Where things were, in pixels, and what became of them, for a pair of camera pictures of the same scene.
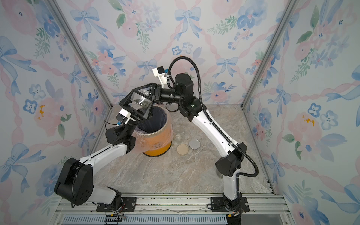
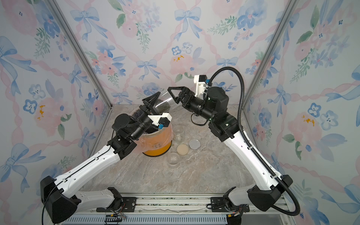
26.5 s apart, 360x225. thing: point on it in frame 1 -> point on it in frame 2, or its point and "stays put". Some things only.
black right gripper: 158,93 -> 183,96
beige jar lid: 182,149 stays put
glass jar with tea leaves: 178,132 stays put
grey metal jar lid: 194,144 stays put
